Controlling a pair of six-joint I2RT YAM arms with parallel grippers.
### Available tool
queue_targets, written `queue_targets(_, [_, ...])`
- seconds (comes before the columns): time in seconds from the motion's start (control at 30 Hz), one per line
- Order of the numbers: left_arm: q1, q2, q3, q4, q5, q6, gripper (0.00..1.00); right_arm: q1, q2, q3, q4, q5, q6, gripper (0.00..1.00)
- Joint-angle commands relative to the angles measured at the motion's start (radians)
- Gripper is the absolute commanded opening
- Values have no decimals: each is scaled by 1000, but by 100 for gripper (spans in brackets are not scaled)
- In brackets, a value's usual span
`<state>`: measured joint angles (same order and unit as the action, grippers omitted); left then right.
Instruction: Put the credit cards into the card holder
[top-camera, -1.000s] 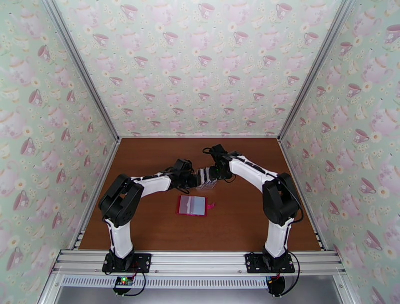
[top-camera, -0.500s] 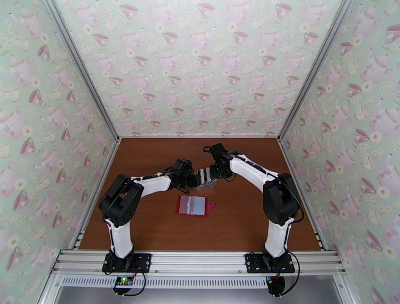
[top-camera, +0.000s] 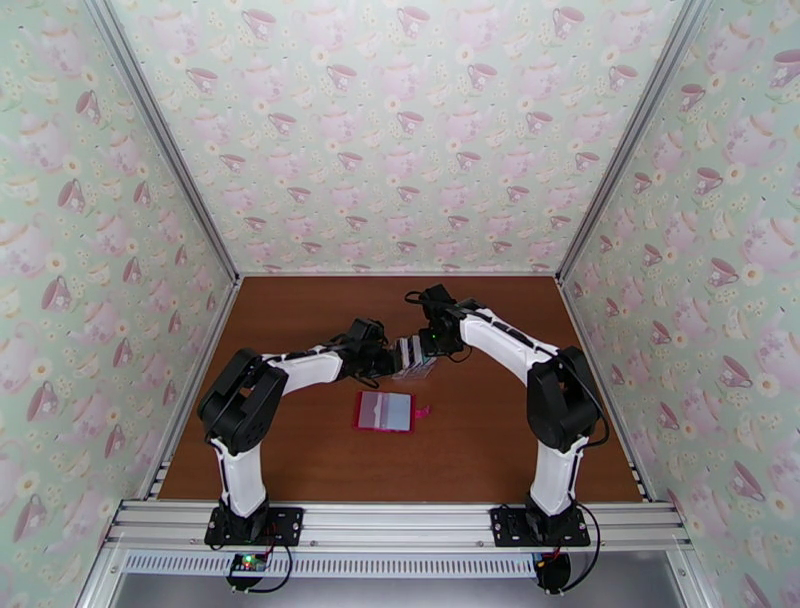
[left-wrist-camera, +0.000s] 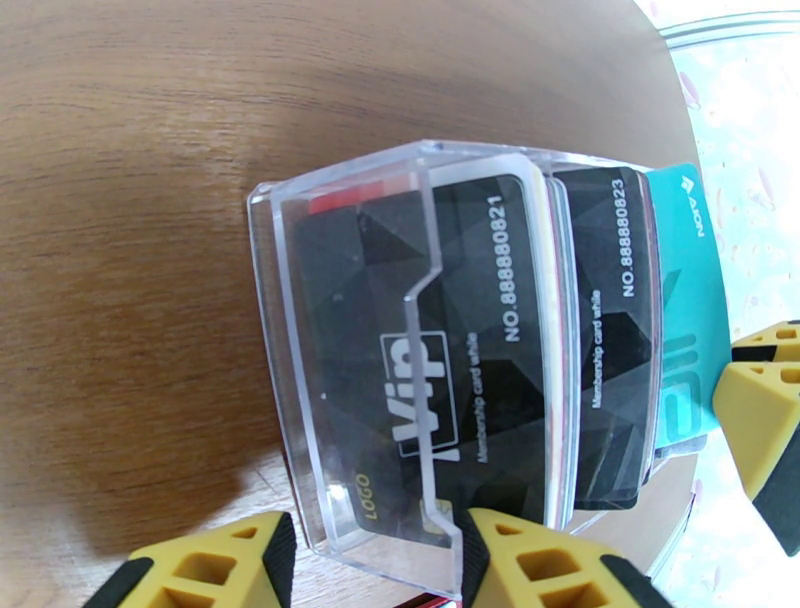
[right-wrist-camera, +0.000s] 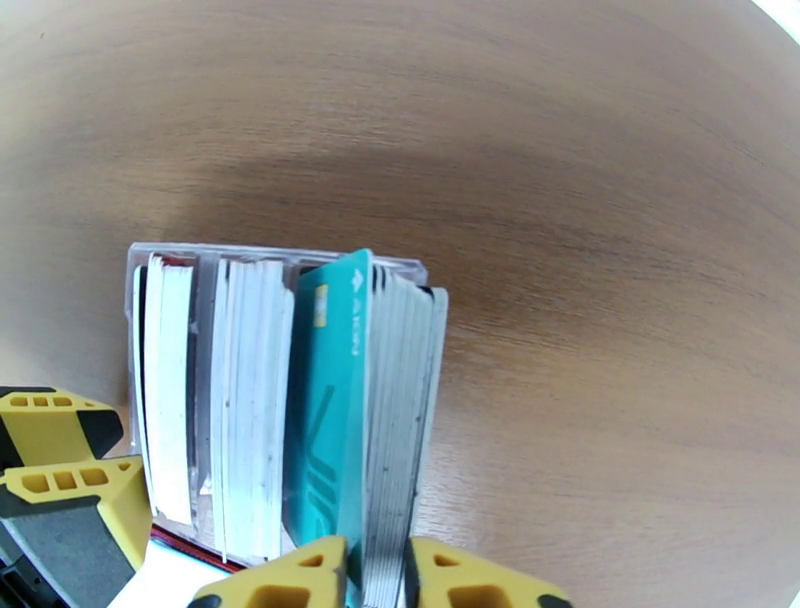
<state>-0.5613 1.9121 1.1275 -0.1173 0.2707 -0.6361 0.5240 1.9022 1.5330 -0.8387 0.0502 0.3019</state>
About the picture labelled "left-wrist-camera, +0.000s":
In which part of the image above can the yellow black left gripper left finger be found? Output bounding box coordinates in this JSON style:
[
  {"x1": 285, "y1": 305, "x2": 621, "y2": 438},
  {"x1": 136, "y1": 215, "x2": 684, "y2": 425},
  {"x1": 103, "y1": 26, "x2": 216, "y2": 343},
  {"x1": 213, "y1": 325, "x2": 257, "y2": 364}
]
[{"x1": 81, "y1": 511, "x2": 296, "y2": 608}]

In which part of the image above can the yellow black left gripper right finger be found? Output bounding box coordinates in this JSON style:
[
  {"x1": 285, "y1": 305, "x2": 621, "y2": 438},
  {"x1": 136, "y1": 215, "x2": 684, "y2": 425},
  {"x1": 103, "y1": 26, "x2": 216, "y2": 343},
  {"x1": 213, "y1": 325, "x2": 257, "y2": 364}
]
[{"x1": 457, "y1": 507, "x2": 673, "y2": 608}]

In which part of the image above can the teal plastic card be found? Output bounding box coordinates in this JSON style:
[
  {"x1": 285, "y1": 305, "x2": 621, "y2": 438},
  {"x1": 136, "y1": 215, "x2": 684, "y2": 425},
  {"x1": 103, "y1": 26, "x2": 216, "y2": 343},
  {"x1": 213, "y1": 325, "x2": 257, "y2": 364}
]
[{"x1": 643, "y1": 162, "x2": 734, "y2": 451}]

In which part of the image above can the red leather card holder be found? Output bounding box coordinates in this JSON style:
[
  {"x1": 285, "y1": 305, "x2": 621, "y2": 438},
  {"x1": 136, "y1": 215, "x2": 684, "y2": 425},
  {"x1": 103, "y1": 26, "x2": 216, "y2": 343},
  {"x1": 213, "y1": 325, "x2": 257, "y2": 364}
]
[{"x1": 399, "y1": 592, "x2": 467, "y2": 608}]

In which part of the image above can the black VIP card number 821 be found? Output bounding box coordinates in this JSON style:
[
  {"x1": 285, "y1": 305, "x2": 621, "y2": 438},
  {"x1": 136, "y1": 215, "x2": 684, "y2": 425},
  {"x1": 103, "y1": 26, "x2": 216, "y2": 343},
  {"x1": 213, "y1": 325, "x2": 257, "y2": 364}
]
[{"x1": 292, "y1": 173, "x2": 554, "y2": 554}]

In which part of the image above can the black VIP card number 823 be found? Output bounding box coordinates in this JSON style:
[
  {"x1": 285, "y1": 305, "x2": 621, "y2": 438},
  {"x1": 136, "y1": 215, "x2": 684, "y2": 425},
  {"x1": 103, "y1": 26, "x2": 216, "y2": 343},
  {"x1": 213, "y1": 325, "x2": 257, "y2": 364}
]
[{"x1": 549, "y1": 165, "x2": 663, "y2": 511}]

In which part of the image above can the red plastic card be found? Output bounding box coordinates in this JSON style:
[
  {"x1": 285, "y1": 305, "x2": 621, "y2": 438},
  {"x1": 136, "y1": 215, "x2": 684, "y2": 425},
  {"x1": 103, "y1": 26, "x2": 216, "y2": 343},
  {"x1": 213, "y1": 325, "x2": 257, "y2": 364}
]
[{"x1": 307, "y1": 176, "x2": 426, "y2": 217}]

